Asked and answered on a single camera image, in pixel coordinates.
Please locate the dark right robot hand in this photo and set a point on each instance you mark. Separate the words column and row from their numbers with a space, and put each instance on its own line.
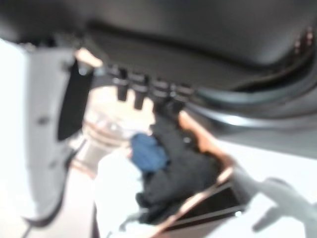
column 188, row 37

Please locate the beige round banded basket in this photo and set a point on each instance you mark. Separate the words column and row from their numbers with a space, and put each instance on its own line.
column 109, row 119

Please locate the blue garment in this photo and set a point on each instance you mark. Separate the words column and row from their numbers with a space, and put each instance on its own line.
column 148, row 153

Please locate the black garment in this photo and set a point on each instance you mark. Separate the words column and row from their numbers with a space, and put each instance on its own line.
column 183, row 171

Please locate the silver robot body shell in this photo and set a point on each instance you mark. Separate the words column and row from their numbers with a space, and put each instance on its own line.
column 47, row 119

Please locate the white garment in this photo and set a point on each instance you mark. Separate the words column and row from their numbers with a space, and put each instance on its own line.
column 116, row 188

